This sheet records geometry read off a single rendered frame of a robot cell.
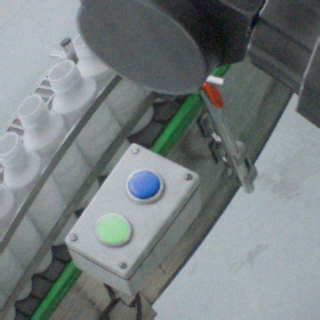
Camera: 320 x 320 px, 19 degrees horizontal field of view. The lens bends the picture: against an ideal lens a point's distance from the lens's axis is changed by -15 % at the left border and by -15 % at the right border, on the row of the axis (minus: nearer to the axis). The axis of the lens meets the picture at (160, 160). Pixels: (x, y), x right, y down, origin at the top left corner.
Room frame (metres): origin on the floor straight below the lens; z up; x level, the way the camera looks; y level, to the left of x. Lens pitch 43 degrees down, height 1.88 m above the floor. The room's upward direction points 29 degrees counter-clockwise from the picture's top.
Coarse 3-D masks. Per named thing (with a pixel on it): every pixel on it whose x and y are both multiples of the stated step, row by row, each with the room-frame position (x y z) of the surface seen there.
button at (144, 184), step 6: (138, 174) 0.81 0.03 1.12; (144, 174) 0.81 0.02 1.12; (150, 174) 0.80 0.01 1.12; (132, 180) 0.81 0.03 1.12; (138, 180) 0.80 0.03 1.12; (144, 180) 0.80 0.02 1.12; (150, 180) 0.80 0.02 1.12; (156, 180) 0.80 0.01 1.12; (132, 186) 0.80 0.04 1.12; (138, 186) 0.80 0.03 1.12; (144, 186) 0.79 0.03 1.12; (150, 186) 0.79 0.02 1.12; (156, 186) 0.79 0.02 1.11; (132, 192) 0.80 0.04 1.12; (138, 192) 0.79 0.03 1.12; (144, 192) 0.79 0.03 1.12; (150, 192) 0.79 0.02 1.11; (156, 192) 0.79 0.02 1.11; (144, 198) 0.79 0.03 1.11
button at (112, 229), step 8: (112, 216) 0.78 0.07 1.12; (104, 224) 0.77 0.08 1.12; (112, 224) 0.77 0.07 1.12; (120, 224) 0.76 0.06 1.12; (104, 232) 0.76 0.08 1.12; (112, 232) 0.76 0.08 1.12; (120, 232) 0.76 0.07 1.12; (104, 240) 0.76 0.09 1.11; (112, 240) 0.75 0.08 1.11; (120, 240) 0.75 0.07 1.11
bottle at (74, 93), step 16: (64, 64) 1.00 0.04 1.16; (64, 80) 0.97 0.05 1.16; (80, 80) 0.98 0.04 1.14; (64, 96) 0.97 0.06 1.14; (80, 96) 0.96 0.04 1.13; (64, 112) 0.96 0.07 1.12; (80, 112) 0.96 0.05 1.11; (96, 112) 0.96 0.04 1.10; (112, 112) 0.99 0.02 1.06; (96, 128) 0.96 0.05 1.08; (112, 128) 0.97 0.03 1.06; (80, 144) 0.96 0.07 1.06; (96, 144) 0.96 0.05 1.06; (128, 144) 0.98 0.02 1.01; (96, 160) 0.96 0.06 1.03; (112, 160) 0.96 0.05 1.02
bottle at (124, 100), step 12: (84, 48) 1.01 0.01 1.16; (84, 60) 1.01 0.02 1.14; (96, 60) 1.01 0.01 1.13; (84, 72) 1.01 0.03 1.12; (96, 72) 1.00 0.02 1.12; (108, 72) 1.00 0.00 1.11; (120, 84) 1.00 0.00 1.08; (132, 84) 1.01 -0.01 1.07; (108, 96) 1.00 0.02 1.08; (120, 96) 1.00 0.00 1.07; (132, 96) 1.00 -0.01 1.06; (144, 96) 1.01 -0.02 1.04; (120, 108) 1.00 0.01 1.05; (132, 108) 1.00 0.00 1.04; (120, 120) 1.00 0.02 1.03; (144, 120) 1.00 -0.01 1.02; (132, 132) 1.00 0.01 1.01
